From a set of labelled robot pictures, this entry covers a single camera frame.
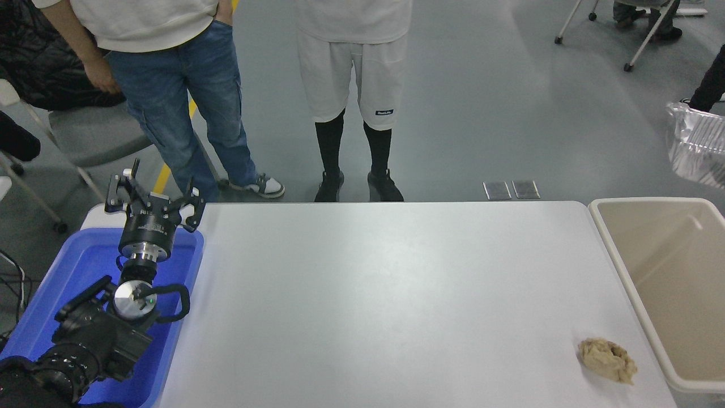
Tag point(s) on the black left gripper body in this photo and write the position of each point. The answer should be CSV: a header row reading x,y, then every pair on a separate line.
x,y
150,228

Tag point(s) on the silver foil tray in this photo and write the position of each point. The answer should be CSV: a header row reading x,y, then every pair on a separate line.
x,y
699,147

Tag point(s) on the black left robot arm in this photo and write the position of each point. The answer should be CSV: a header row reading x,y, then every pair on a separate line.
x,y
96,340

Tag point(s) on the person's right forearm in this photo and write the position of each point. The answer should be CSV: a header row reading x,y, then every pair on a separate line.
x,y
65,28

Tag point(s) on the metal floor plate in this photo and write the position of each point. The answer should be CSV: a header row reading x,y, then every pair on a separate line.
x,y
497,190
526,189

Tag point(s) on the person's right hand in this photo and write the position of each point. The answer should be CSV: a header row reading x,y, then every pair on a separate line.
x,y
102,78

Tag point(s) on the person's left hand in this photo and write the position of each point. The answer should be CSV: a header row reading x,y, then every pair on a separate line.
x,y
225,11

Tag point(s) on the grey office chair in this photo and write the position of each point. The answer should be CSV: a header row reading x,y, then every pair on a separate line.
x,y
96,136

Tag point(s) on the blue plastic tray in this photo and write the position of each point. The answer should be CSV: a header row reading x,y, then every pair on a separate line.
x,y
73,266

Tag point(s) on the person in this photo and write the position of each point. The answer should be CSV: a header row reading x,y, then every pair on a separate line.
x,y
651,20
711,85
351,56
170,85

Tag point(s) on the black padded jacket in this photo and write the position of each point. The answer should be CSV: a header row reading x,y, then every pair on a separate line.
x,y
39,62

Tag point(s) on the crumpled tan paper ball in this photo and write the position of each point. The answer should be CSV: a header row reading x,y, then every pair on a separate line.
x,y
606,360

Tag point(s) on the white-framed chair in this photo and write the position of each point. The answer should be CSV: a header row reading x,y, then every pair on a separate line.
x,y
645,39

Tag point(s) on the large pale bin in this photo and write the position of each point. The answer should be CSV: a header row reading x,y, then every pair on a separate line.
x,y
679,294

